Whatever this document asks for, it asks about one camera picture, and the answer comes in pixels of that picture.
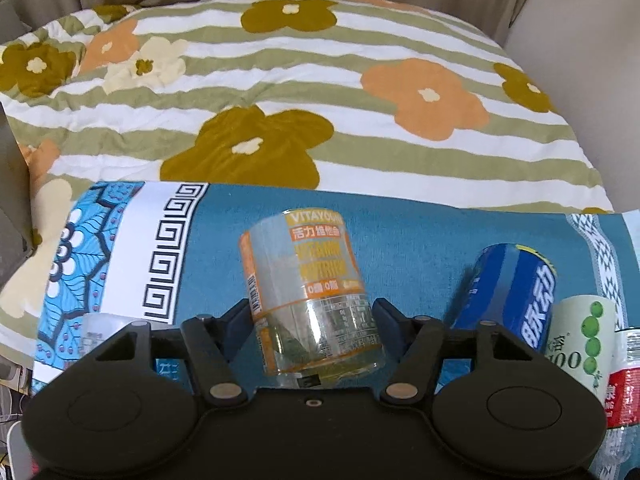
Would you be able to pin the teal patterned cloth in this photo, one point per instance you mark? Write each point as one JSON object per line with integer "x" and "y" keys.
{"x": 167, "y": 251}

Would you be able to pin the yellow label clear cup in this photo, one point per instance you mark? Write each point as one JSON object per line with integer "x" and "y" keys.
{"x": 312, "y": 316}

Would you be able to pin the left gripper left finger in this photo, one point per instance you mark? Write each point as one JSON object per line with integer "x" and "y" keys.
{"x": 134, "y": 401}

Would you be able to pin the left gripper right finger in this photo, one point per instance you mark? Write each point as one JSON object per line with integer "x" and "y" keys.
{"x": 488, "y": 400}

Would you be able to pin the pale green label cup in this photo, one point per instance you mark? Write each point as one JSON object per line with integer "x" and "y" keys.
{"x": 581, "y": 340}

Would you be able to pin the white blue label cup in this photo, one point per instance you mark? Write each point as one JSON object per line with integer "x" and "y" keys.
{"x": 97, "y": 328}

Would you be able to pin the floral striped quilt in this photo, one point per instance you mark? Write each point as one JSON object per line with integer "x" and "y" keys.
{"x": 358, "y": 96}

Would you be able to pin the red label clear cup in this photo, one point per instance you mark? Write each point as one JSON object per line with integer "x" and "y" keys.
{"x": 620, "y": 446}

